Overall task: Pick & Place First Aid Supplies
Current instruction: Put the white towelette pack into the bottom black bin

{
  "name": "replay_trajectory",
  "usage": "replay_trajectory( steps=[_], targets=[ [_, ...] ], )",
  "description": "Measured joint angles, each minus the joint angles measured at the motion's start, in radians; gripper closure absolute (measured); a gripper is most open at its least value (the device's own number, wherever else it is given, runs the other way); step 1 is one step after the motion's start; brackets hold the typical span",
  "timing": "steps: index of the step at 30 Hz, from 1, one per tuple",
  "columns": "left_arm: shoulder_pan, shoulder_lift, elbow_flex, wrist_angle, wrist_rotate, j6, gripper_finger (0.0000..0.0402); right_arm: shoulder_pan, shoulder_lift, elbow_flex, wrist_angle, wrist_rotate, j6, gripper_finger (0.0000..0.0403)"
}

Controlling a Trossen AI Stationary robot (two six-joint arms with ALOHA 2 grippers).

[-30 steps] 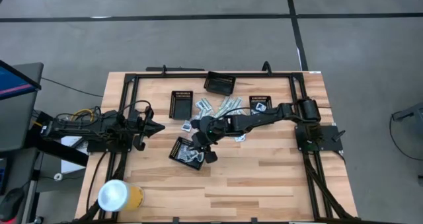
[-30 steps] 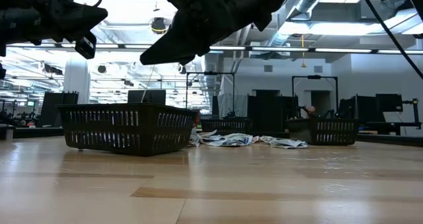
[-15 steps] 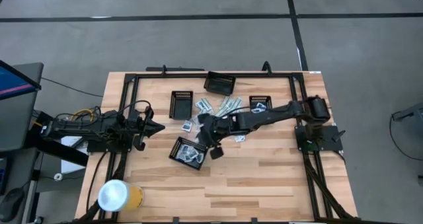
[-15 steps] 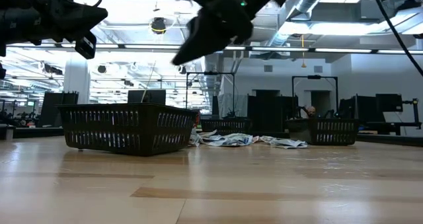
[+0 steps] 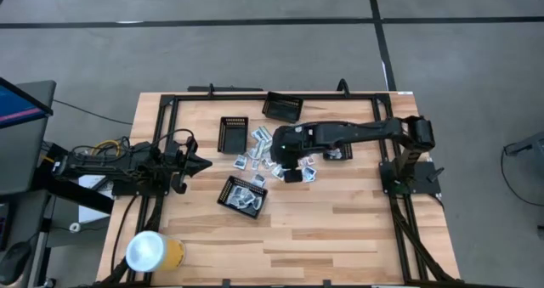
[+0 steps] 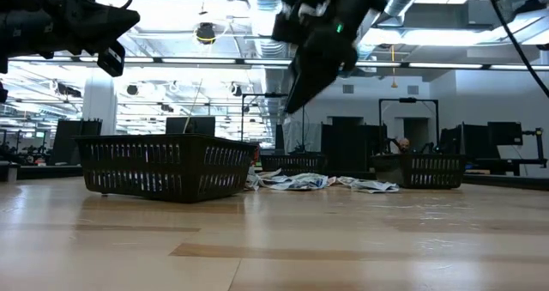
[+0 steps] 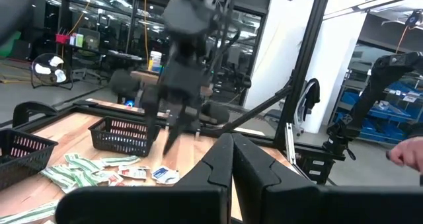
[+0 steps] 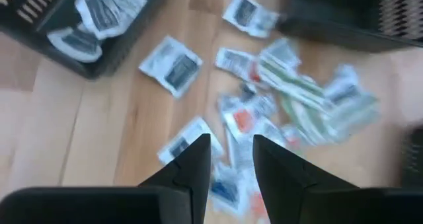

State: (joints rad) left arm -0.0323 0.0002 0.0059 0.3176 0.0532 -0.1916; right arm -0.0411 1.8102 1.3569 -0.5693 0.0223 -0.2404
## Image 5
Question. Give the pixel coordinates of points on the white-lidded yellow wipes canister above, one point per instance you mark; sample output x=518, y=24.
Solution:
x=153, y=252

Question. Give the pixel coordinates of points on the black aluminium table frame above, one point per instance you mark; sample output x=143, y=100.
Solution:
x=276, y=97

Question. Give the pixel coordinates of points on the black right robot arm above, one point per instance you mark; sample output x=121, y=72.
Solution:
x=365, y=131

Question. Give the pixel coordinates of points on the grey rolling cart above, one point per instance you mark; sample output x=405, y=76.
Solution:
x=527, y=145

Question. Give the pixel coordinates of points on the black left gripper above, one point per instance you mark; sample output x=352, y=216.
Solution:
x=176, y=160

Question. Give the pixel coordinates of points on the black computer mouse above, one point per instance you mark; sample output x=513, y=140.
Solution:
x=13, y=262

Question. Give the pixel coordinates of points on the blue white antiseptic pad packet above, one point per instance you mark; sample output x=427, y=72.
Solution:
x=241, y=199
x=255, y=165
x=257, y=203
x=309, y=174
x=278, y=172
x=250, y=195
x=231, y=194
x=268, y=162
x=240, y=162
x=258, y=180

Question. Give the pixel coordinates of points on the black computer monitor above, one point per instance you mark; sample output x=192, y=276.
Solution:
x=21, y=105

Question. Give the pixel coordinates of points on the black slotted plastic basket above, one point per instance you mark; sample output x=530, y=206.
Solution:
x=346, y=156
x=256, y=213
x=282, y=107
x=233, y=139

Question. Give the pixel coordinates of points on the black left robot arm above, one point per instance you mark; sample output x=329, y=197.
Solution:
x=106, y=165

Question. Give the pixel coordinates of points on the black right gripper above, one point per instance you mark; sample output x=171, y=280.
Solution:
x=291, y=148

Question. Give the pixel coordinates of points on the grey desk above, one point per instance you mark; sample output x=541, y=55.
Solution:
x=25, y=160

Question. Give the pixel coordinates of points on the white tape roll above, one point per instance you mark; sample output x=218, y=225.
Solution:
x=75, y=227

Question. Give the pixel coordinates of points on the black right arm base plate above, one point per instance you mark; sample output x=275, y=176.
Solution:
x=425, y=182

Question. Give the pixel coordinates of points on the black diagonal support beam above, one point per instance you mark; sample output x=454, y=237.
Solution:
x=76, y=194

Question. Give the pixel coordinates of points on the white paper sheet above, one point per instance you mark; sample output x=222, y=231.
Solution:
x=91, y=203

